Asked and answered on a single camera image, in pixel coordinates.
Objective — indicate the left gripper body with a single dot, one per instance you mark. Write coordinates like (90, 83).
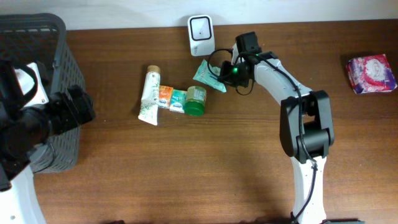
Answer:
(63, 112)

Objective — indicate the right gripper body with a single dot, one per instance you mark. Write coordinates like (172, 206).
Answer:
(232, 76)

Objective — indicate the mint toilet tissue pack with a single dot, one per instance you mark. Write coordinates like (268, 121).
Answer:
(208, 75)

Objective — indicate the green lid jar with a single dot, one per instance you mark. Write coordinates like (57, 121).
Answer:
(195, 101)

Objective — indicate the teal tissue packet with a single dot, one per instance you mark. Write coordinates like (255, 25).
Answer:
(177, 102)

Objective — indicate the orange tissue packet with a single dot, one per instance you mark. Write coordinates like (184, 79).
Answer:
(165, 95)

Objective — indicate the white bamboo print tube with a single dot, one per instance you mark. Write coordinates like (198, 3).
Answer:
(150, 96)

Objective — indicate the red purple snack bag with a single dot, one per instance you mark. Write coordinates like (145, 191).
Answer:
(371, 74)

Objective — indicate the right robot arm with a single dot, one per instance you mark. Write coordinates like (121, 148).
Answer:
(306, 126)

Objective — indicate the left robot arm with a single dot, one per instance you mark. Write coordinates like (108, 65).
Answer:
(26, 123)

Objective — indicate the dark grey plastic basket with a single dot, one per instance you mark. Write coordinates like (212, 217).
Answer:
(42, 37)

